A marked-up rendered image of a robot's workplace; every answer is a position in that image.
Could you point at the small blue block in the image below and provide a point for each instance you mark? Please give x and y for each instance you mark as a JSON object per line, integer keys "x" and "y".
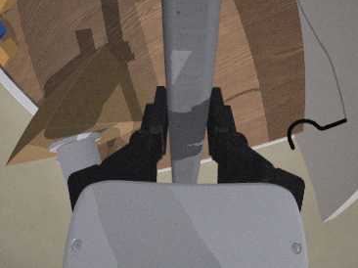
{"x": 2, "y": 30}

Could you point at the grey flat wall panel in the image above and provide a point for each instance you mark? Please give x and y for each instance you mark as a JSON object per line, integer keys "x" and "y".
{"x": 330, "y": 42}

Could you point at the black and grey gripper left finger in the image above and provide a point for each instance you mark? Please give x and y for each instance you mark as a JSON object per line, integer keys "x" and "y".
{"x": 138, "y": 158}

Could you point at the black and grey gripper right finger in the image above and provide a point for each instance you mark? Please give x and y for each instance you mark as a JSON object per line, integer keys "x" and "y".
{"x": 242, "y": 163}

